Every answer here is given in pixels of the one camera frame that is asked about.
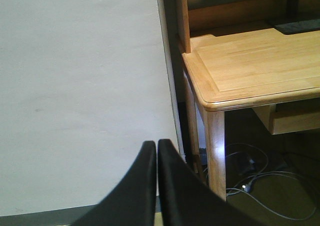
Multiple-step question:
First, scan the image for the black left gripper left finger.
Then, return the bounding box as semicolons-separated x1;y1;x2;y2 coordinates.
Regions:
72;141;157;226

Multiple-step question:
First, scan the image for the black power adapter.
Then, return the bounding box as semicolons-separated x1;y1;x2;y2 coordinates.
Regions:
235;152;256;175

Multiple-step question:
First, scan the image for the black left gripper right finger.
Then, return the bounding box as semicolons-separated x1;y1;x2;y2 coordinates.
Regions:
158;139;260;226

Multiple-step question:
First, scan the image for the grey cable on floor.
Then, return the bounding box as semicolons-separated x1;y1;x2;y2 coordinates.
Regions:
202;142;317;221

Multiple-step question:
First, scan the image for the black monitor stand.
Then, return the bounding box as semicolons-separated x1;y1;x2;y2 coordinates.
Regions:
264;0;320;35

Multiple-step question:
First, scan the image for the light wooden desk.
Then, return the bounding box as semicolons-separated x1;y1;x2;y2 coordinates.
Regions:
176;0;320;199

